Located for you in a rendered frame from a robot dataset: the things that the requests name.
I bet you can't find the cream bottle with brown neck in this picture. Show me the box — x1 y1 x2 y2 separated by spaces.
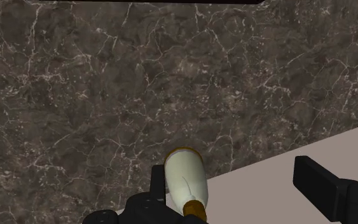
163 146 210 224

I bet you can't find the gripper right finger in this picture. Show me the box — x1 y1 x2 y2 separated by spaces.
292 155 358 224

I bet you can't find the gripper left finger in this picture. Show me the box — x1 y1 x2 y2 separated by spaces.
82 164 209 224

